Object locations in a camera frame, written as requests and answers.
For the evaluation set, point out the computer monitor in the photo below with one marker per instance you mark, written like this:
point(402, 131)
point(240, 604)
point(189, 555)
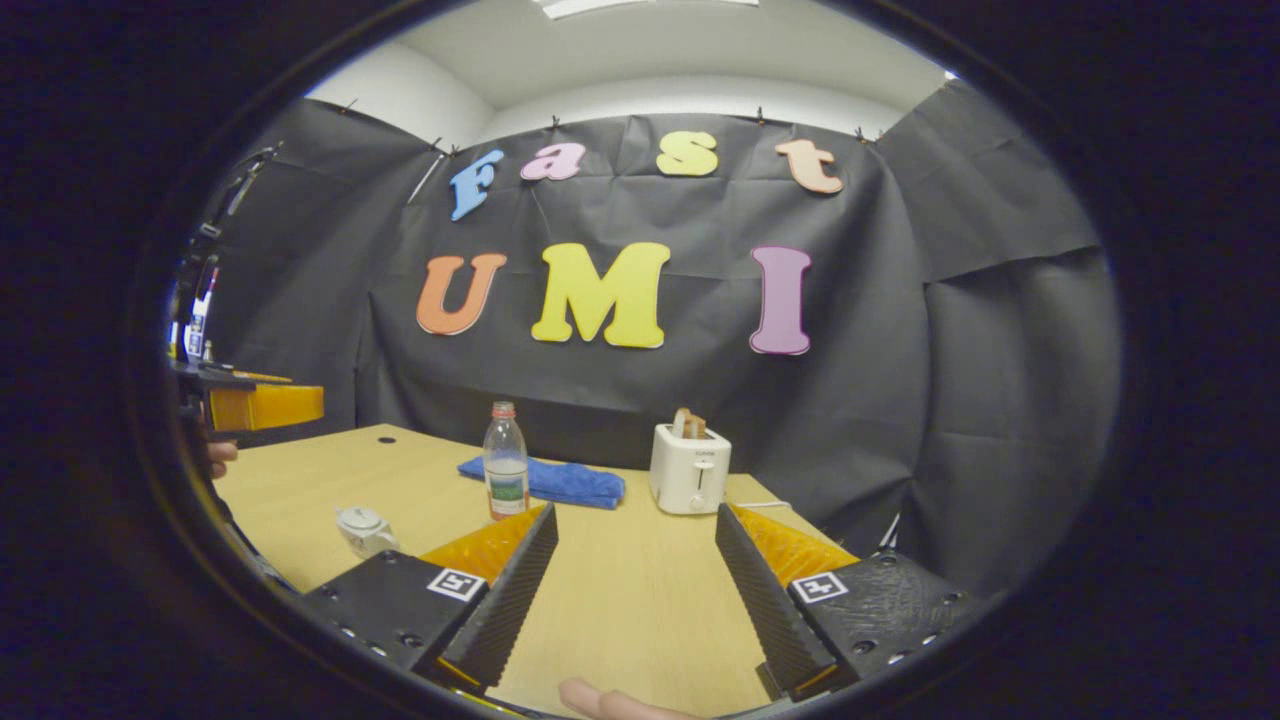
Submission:
point(198, 325)

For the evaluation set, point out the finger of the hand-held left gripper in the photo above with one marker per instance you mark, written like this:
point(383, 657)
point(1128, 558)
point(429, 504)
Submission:
point(265, 407)

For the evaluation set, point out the blue folded towel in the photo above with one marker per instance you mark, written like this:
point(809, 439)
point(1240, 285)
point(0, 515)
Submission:
point(580, 483)

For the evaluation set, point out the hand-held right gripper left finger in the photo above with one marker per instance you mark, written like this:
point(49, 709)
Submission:
point(510, 600)

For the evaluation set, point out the white floral teacup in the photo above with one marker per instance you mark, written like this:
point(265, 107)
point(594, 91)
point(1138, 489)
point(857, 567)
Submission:
point(370, 543)

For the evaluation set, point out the white teacup lid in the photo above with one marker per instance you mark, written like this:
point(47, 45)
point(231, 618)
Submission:
point(362, 518)

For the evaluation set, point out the white toaster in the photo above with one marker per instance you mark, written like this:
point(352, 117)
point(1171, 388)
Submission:
point(690, 470)

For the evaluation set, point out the clear plastic water bottle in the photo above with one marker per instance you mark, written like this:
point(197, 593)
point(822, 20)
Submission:
point(505, 470)

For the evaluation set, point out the black backdrop cloth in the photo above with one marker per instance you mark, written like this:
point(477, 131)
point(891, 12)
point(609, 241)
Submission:
point(900, 400)

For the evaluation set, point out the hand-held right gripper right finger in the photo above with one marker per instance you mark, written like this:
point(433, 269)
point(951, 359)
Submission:
point(765, 600)

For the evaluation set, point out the ceiling light panel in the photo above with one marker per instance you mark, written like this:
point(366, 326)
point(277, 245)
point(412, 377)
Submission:
point(600, 6)

